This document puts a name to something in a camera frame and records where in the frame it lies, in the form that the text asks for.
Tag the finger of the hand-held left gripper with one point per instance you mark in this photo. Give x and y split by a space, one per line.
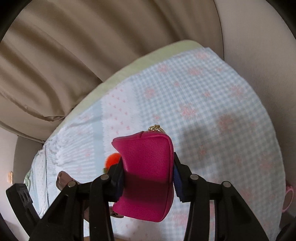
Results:
22 197

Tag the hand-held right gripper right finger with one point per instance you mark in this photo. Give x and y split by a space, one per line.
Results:
177 184

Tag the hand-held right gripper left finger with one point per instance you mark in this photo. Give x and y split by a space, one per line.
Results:
118 183

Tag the magenta zipper pouch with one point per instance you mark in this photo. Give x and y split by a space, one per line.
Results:
145 171

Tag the orange plush toy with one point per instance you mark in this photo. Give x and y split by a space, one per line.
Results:
112 161

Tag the light blue checked blanket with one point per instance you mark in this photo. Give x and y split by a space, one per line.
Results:
185 104

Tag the pale green bed sheet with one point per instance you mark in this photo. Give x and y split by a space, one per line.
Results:
120 74

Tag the beige curtain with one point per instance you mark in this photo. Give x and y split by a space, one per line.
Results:
69 58

